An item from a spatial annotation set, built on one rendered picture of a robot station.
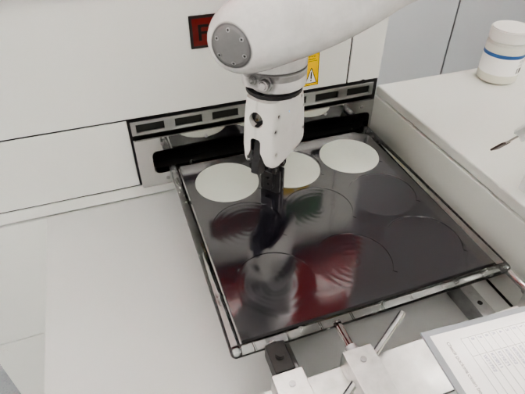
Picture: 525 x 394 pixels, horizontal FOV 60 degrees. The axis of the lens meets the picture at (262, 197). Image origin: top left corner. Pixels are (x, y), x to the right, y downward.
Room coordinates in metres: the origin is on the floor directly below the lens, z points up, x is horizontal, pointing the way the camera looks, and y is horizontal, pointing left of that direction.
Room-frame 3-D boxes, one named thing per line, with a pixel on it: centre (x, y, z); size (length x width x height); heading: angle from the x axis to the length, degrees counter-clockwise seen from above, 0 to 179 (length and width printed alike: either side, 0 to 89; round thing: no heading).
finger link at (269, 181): (0.53, -0.01, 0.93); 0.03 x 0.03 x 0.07; 61
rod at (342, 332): (0.29, -0.09, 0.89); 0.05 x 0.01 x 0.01; 19
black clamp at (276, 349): (0.26, -0.02, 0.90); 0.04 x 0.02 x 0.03; 19
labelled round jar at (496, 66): (0.80, -0.44, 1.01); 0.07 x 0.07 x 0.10
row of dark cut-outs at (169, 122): (0.70, 0.00, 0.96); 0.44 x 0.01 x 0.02; 109
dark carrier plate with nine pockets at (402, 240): (0.50, -0.08, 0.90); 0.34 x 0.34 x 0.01; 19
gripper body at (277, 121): (0.55, -0.02, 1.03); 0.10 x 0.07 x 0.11; 151
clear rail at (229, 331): (0.44, 0.09, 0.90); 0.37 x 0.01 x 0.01; 19
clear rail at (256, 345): (0.33, -0.14, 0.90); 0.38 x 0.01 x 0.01; 109
